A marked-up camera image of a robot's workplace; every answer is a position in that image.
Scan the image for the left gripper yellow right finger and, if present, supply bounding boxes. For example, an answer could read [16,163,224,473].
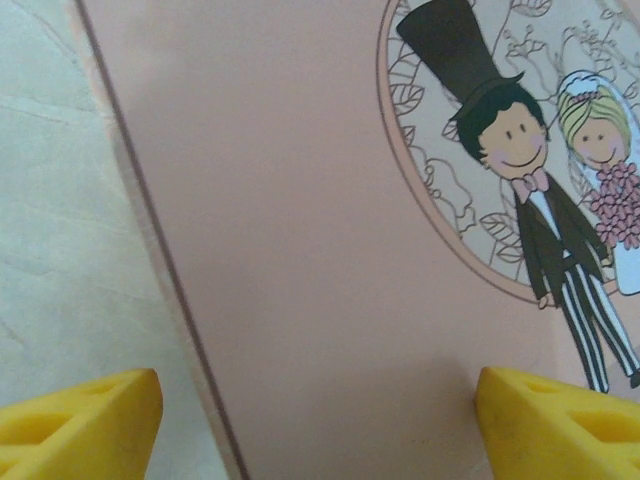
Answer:
[472,365,640,480]

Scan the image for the pink wedding couple box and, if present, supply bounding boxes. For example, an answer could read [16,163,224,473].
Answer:
[74,0,640,480]

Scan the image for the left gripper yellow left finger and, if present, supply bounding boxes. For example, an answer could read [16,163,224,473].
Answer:
[0,368,162,480]

